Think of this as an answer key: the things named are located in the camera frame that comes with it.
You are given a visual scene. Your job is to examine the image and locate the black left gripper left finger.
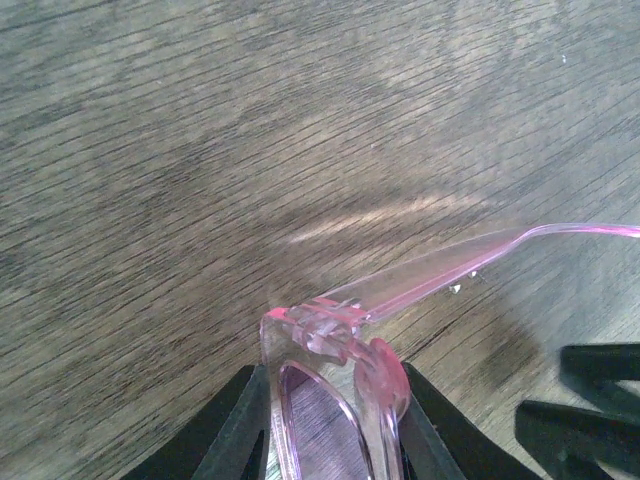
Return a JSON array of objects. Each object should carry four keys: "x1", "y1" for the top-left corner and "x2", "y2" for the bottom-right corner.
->
[{"x1": 123, "y1": 365, "x2": 270, "y2": 480}]

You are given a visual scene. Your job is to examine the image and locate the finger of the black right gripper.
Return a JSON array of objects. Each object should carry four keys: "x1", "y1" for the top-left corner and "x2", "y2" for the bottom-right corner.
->
[
  {"x1": 515, "y1": 400, "x2": 639, "y2": 479},
  {"x1": 559, "y1": 343, "x2": 639, "y2": 400}
]

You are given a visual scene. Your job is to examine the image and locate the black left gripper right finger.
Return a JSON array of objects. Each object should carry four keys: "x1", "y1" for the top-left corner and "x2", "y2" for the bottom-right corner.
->
[{"x1": 398, "y1": 362, "x2": 540, "y2": 480}]

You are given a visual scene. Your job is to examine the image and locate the pink sunglasses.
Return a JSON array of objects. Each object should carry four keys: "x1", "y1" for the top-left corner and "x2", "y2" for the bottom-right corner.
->
[{"x1": 260, "y1": 223, "x2": 639, "y2": 479}]

